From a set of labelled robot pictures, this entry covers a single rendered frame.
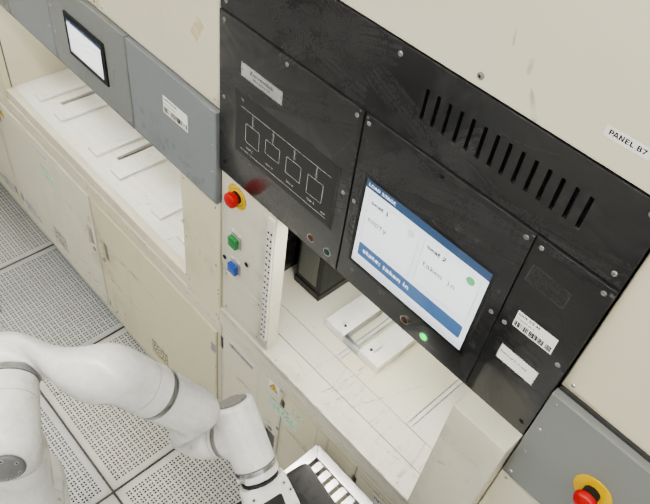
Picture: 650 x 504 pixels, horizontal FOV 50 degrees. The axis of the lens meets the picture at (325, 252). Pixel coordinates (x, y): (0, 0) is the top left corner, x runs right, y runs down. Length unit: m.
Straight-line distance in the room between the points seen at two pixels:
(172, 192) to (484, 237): 1.48
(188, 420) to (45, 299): 2.11
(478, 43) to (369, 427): 1.15
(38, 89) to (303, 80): 1.77
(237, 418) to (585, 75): 0.83
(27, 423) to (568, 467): 0.86
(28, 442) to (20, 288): 2.25
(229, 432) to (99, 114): 1.67
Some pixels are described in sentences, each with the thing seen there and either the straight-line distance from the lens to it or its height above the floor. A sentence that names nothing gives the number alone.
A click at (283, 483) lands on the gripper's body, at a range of 1.41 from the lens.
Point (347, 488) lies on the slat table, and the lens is 1.89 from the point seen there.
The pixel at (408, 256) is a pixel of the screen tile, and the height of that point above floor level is 1.58.
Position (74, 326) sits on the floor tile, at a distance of 3.13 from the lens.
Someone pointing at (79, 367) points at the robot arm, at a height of 1.59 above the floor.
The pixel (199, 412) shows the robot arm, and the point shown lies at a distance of 1.20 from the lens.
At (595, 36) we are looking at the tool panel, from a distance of 0.88.
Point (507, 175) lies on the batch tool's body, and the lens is 1.02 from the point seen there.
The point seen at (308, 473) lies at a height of 1.06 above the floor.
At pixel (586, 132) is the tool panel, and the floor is 1.98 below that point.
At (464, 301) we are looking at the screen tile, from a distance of 1.20.
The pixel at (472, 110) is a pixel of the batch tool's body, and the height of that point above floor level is 1.92.
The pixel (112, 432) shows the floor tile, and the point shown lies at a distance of 2.83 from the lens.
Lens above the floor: 2.47
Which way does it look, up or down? 47 degrees down
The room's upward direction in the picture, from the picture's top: 9 degrees clockwise
